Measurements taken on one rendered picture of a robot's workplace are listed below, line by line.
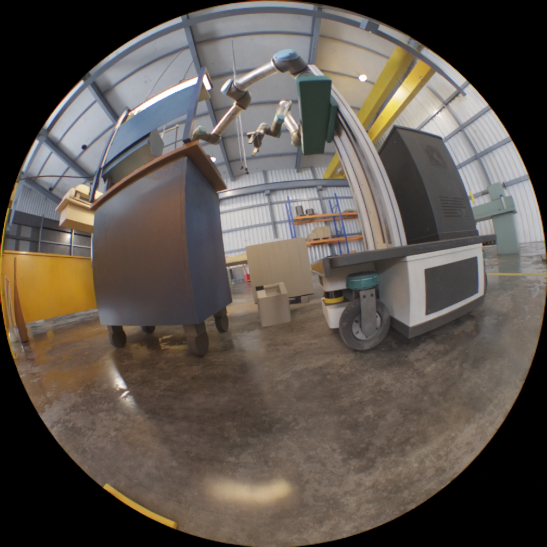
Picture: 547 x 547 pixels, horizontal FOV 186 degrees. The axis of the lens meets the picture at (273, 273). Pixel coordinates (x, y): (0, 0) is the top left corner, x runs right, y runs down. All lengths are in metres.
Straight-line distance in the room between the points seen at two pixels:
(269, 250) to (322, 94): 1.20
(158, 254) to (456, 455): 0.98
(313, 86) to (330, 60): 8.34
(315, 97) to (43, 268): 4.11
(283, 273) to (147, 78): 9.09
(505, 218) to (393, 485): 3.88
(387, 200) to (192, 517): 0.96
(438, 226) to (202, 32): 8.58
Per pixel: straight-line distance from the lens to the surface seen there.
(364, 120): 8.25
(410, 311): 0.54
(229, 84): 1.24
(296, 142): 1.51
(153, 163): 0.96
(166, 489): 0.38
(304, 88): 0.97
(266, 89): 8.92
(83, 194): 2.04
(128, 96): 9.72
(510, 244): 3.95
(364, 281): 0.51
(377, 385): 0.46
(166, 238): 0.72
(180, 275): 0.66
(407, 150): 0.82
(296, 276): 1.43
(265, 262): 1.41
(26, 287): 3.79
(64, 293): 3.98
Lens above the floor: 0.31
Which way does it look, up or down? 1 degrees down
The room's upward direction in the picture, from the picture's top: 9 degrees counter-clockwise
